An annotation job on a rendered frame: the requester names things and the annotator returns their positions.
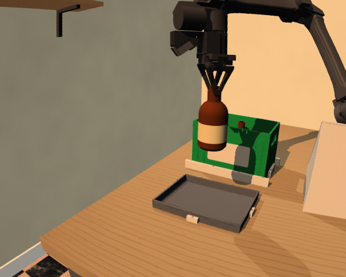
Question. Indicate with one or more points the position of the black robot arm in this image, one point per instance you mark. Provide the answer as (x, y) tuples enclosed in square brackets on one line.
[(193, 16)]

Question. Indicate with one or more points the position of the green plastic crate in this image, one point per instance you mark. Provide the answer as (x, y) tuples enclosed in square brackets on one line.
[(247, 150)]

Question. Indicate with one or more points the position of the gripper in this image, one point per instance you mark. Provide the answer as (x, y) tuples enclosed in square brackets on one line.
[(210, 66)]

